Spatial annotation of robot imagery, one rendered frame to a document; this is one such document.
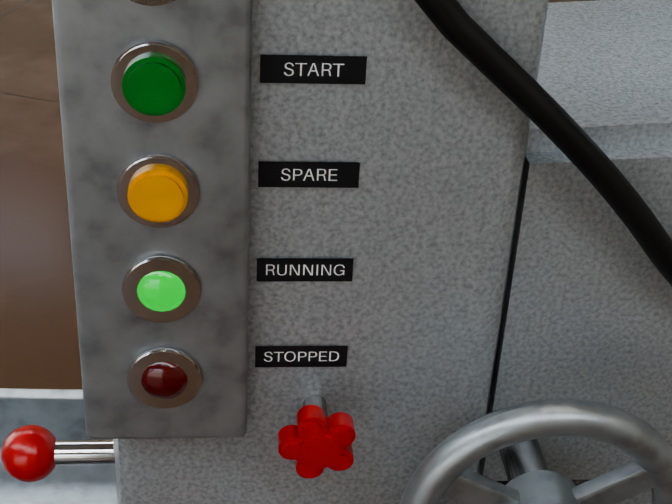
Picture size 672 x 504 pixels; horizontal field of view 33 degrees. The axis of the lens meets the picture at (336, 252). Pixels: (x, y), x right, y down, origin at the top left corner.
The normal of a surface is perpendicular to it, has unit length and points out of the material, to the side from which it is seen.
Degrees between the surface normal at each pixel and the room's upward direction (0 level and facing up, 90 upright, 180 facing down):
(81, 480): 1
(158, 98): 90
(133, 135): 90
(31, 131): 0
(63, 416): 90
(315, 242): 90
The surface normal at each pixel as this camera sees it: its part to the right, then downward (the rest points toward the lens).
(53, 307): 0.05, -0.86
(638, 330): 0.07, 0.52
